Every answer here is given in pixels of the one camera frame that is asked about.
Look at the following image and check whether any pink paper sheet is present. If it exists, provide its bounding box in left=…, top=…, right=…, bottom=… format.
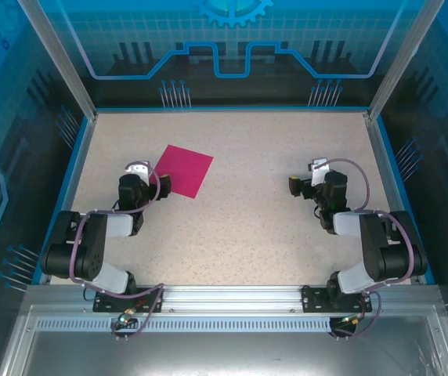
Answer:
left=149, top=144, right=214, bottom=199

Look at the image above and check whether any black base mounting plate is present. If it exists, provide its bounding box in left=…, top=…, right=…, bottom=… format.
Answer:
left=301, top=285, right=374, bottom=313
left=92, top=287, right=165, bottom=313

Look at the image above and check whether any metal tray panel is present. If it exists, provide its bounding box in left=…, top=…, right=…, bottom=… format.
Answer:
left=0, top=304, right=448, bottom=376

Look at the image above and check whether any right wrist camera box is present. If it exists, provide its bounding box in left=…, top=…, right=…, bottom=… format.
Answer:
left=305, top=157, right=331, bottom=188

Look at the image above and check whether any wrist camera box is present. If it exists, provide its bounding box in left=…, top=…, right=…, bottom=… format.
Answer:
left=125, top=163, right=151, bottom=184
left=305, top=157, right=331, bottom=188

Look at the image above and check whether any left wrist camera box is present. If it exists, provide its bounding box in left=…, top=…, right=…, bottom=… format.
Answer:
left=125, top=163, right=151, bottom=184

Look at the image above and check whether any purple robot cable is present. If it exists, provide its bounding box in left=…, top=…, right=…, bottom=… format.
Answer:
left=313, top=157, right=415, bottom=340
left=68, top=159, right=166, bottom=342

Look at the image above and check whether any blue-edged aluminium side rail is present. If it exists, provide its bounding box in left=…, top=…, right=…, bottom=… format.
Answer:
left=31, top=110, right=99, bottom=286
left=364, top=110, right=439, bottom=286

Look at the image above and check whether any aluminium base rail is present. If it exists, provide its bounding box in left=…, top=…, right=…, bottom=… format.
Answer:
left=26, top=284, right=440, bottom=314

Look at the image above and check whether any brass cable connector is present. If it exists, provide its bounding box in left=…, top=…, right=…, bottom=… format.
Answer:
left=116, top=306, right=137, bottom=327
left=339, top=313, right=366, bottom=327

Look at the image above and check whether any slotted cable duct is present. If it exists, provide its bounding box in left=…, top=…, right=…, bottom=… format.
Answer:
left=34, top=317, right=333, bottom=334

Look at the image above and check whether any aluminium frame post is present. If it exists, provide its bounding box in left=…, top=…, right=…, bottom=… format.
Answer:
left=16, top=0, right=99, bottom=121
left=367, top=0, right=446, bottom=121

